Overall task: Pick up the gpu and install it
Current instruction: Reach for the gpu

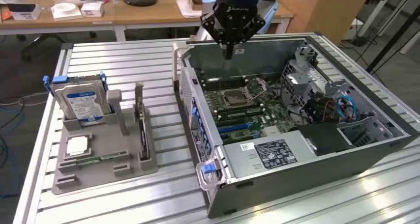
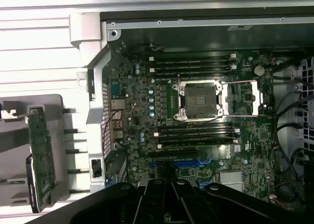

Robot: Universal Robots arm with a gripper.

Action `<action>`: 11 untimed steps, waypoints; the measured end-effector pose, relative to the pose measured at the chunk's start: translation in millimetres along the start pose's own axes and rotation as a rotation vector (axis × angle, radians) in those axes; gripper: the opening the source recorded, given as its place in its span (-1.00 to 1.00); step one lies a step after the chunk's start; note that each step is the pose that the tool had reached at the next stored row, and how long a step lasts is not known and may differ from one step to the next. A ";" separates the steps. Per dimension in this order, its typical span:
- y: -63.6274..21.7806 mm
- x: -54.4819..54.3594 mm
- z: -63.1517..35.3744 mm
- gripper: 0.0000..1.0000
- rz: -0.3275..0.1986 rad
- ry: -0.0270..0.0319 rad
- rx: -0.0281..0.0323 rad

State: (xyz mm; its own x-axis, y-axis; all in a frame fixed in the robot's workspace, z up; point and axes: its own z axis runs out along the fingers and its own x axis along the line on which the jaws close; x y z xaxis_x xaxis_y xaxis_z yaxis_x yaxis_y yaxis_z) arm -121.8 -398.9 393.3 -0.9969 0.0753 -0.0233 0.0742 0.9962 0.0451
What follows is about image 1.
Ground orange box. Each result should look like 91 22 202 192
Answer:
0 6 13 24

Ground black floor adapter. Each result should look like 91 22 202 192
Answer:
352 36 371 47

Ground blue floor cable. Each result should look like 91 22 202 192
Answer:
0 106 25 200

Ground small white labelled box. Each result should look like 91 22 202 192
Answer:
80 1 106 18

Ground blue wire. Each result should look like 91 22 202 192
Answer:
334 95 360 123

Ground white papers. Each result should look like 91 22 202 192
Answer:
175 0 203 18

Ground white table frame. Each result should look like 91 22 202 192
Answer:
356 0 420 55

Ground grey metal disk bay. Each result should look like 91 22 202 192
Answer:
336 114 396 147

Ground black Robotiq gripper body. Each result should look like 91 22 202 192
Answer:
213 0 264 39

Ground green motherboard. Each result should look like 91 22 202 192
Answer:
195 68 306 146

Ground black slanted pole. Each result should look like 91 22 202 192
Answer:
365 2 420 74

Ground metal socket cover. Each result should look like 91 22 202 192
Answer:
245 77 269 101

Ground white box with black top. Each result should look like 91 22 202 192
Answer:
5 3 42 21

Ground green loose RAM stick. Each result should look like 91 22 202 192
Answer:
75 153 120 164

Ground hard disk with blue caddy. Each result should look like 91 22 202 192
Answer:
42 71 114 126

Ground grey parts rack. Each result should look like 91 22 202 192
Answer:
51 89 161 195

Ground CPU socket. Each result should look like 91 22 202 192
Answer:
221 88 253 107

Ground installed RAM stick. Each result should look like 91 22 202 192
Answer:
215 113 264 123
214 107 265 118

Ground black office chair base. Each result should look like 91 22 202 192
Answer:
16 31 98 62

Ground wooden cabinet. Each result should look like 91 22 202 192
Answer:
277 0 375 44

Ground grey power supply unit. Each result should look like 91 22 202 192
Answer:
215 130 318 185

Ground black open PC case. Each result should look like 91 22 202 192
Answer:
173 32 420 220

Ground red wire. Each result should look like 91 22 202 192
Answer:
320 98 333 123

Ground black RAM slot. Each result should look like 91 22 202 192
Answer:
201 77 245 86
203 83 246 91

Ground grey floor cable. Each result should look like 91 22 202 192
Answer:
0 92 50 107

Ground perforated metal drive cage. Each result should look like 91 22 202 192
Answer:
280 59 330 104

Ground silver CPU chip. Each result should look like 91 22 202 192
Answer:
67 137 90 156

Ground small silver heatsink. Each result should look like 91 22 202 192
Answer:
262 125 281 136

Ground wooden desk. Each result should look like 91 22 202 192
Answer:
0 0 294 35

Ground white round holder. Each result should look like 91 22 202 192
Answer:
51 2 83 22

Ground black graphics card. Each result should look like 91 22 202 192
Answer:
134 82 151 161

